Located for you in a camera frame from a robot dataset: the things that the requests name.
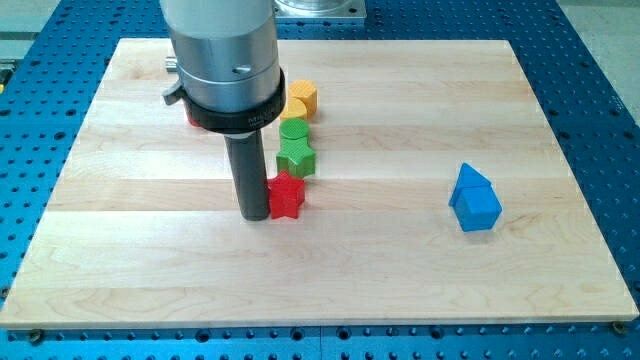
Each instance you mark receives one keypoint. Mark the red star block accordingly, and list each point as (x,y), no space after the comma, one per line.
(286,195)

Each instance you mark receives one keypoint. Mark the blue perforated metal table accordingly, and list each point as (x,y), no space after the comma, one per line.
(48,96)

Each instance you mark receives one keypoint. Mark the green star block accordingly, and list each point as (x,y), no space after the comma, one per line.
(296,157)

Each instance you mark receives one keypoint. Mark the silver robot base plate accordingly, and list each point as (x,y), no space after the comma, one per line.
(320,11)

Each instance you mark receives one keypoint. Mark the blue cube block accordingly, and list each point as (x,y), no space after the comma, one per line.
(476,208)

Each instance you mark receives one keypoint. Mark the red circle block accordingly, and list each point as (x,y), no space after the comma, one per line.
(191,120)

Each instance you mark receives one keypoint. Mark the yellow hexagon block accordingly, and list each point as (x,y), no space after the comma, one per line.
(306,91)

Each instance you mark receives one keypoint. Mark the blue triangle block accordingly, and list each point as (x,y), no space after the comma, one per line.
(468,177)

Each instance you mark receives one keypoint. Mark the yellow circle block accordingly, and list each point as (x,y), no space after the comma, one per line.
(294,109)

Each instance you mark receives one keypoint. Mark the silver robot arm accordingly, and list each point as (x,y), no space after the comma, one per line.
(230,82)

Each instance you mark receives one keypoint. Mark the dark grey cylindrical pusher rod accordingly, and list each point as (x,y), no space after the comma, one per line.
(247,162)

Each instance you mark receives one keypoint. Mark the light wooden board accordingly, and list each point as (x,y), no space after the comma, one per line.
(143,228)

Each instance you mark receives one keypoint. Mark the green circle block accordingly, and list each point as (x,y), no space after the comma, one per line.
(294,129)

